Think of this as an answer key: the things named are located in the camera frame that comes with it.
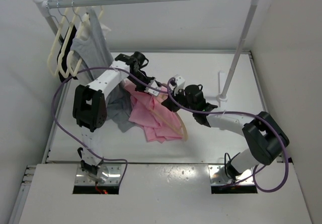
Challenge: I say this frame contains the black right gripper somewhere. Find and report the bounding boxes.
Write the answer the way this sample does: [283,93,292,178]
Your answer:
[163,87,196,113]

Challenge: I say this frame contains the beige plastic hanger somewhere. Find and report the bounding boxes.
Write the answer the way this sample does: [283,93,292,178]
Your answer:
[148,93,188,142]

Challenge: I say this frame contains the pink t shirt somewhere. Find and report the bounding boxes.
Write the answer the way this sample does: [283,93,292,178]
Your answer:
[123,82,183,144]

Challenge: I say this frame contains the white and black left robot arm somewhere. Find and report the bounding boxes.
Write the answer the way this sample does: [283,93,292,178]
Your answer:
[72,51,159,178]

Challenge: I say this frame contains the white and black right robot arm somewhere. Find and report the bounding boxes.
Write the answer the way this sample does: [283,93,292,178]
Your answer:
[162,80,289,182]

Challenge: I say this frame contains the grey shirt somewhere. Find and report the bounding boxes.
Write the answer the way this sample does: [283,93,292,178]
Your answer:
[70,8,134,132]

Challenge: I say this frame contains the cream hanger with grey shirt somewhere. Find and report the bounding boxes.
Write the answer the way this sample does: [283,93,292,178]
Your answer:
[66,13,90,77]

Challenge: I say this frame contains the cream hanger with black garment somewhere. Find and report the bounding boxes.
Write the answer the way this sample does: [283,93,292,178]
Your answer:
[57,0,79,79]

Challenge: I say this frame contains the cream hanger far left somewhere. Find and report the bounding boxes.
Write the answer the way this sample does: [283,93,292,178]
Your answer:
[46,0,68,77]

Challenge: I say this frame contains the white clothes rack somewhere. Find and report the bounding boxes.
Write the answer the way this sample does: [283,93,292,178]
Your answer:
[32,0,259,104]

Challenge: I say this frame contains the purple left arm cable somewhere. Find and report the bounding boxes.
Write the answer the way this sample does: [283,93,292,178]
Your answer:
[52,67,168,186]

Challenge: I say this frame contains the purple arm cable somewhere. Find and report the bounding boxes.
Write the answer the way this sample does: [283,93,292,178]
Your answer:
[52,67,168,186]
[166,78,290,193]

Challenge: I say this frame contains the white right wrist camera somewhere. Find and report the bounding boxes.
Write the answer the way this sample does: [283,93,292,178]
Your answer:
[169,74,186,96]

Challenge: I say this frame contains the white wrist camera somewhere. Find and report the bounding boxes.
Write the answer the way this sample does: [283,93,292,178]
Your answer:
[145,80,161,96]
[169,74,186,96]

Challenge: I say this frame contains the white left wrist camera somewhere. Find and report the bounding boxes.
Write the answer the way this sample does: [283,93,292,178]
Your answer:
[145,80,161,96]

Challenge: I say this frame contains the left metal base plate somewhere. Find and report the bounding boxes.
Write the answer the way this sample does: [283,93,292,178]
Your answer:
[74,164,122,186]

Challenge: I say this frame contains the metal base plate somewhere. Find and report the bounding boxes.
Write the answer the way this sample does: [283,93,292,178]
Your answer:
[208,164,254,186]
[74,164,122,186]

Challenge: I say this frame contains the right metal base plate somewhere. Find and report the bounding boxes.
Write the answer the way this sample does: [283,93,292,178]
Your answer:
[208,164,254,186]

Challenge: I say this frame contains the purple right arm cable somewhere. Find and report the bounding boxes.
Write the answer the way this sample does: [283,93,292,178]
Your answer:
[166,78,290,193]

